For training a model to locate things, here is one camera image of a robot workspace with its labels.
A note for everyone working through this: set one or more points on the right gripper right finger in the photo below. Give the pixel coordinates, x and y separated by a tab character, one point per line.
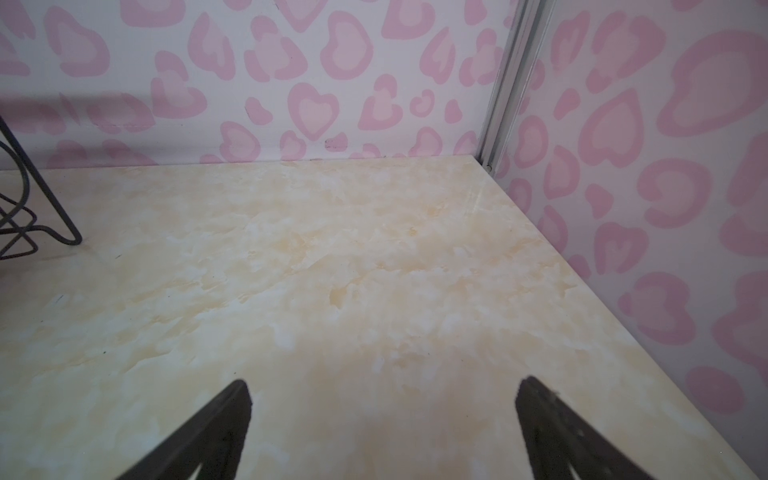
560	444

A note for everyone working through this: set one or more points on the aluminium frame strut right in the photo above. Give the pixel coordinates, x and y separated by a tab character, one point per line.
528	29

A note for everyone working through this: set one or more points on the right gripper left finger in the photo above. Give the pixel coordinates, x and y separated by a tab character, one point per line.
208	445

